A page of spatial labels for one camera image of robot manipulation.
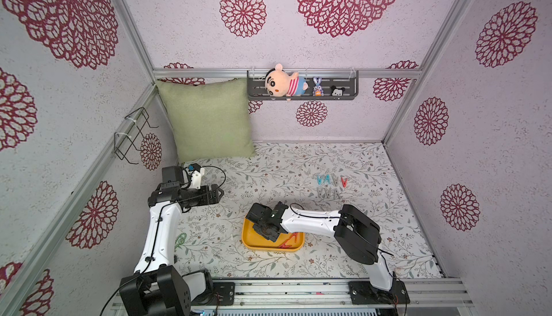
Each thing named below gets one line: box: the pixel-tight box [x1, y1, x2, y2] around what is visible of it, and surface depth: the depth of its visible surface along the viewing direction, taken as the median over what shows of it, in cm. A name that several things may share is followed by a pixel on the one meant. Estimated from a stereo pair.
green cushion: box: [154, 77, 258, 164], surface depth 96 cm
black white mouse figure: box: [330, 85, 346, 97], surface depth 94 cm
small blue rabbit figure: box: [311, 76, 325, 97], surface depth 93 cm
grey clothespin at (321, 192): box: [316, 186, 326, 199], surface depth 102 cm
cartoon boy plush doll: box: [264, 63, 310, 97], surface depth 87 cm
